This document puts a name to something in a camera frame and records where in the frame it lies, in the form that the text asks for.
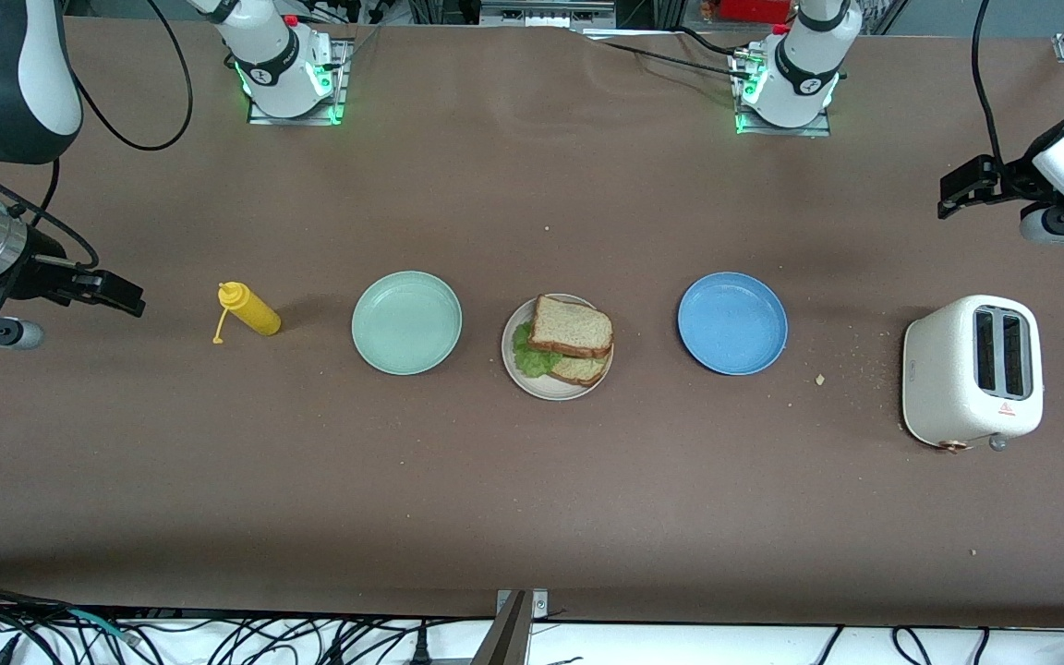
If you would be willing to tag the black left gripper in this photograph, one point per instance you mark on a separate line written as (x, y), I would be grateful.
(1014, 180)

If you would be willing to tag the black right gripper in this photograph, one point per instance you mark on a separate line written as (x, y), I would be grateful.
(44, 277)

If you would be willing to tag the yellow mustard squeeze bottle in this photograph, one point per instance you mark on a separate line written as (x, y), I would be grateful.
(255, 314)

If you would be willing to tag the dark crust bread slice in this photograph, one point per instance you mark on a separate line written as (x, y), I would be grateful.
(569, 325)

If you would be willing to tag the light bread slice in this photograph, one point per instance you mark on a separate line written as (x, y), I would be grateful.
(583, 371)

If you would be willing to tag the green lettuce leaf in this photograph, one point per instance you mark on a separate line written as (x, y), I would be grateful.
(532, 356)

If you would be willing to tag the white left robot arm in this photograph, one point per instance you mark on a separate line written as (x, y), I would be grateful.
(804, 65)

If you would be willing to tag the blue plate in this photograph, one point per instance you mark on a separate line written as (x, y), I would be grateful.
(732, 323)

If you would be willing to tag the mint green plate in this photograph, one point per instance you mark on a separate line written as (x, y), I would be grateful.
(407, 323)

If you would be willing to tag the beige plate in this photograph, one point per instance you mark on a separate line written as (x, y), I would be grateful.
(550, 388)

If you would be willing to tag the white toaster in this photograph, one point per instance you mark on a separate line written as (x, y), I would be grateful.
(943, 379)

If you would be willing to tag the red box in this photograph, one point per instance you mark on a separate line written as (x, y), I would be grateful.
(754, 9)

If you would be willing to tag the black power plug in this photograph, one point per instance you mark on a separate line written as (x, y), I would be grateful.
(4, 651)
(419, 651)

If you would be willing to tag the grey metal box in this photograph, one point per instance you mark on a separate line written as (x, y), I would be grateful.
(546, 11)

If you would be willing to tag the grey aluminium bar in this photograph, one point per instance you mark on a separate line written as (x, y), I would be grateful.
(506, 642)

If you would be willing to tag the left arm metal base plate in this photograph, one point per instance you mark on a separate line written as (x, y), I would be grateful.
(818, 130)

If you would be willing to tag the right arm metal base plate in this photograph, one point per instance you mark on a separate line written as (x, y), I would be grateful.
(341, 88)

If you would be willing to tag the small metal bracket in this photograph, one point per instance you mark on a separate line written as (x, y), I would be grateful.
(539, 605)

